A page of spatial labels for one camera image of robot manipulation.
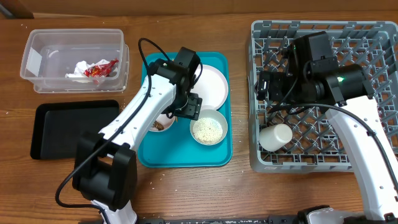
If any white plastic cup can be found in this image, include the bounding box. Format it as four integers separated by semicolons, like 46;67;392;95
259;124;293;152

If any large white plate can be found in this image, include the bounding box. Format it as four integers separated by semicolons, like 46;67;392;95
192;65;228;110

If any black tray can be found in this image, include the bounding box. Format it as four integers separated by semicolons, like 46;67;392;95
30;100;119;160

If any grey dishwasher rack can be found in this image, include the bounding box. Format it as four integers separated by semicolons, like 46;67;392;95
248;20;397;173

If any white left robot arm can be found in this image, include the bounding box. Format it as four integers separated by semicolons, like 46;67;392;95
72;47;202;223

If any clear plastic bin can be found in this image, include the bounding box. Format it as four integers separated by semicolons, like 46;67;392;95
20;29;129;93

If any brown food scrap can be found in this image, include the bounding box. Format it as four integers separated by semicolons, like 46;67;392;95
151;121;165;131

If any white napkin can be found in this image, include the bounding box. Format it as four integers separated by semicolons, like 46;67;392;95
65;59;109;83

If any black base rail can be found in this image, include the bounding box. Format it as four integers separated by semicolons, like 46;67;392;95
133;205;355;224

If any teal plastic tray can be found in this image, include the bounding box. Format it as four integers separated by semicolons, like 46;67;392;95
137;51;233;169

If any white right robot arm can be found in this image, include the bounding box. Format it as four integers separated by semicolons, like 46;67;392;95
254;31;397;223

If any pink bowl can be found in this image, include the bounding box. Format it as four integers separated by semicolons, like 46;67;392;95
149;114;175;132

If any white rice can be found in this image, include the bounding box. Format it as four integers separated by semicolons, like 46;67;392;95
192;118;223;145

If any red snack wrapper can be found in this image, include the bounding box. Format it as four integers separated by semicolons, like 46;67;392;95
83;59;119;77

